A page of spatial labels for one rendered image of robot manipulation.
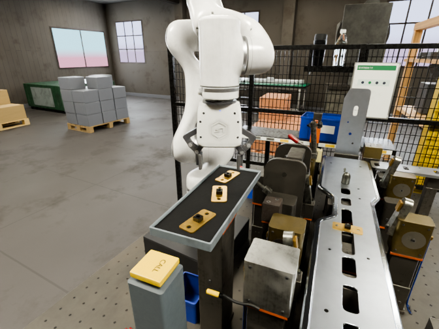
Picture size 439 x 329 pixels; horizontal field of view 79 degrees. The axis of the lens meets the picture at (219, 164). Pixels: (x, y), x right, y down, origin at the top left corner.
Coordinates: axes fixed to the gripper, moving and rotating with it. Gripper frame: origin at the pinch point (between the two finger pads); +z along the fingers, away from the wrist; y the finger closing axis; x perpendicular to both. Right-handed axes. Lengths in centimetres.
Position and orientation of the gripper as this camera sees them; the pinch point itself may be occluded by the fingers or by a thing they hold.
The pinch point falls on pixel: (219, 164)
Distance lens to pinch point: 64.5
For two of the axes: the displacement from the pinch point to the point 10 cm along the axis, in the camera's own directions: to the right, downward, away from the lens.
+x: 0.3, -3.8, 9.2
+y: 10.0, 0.1, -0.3
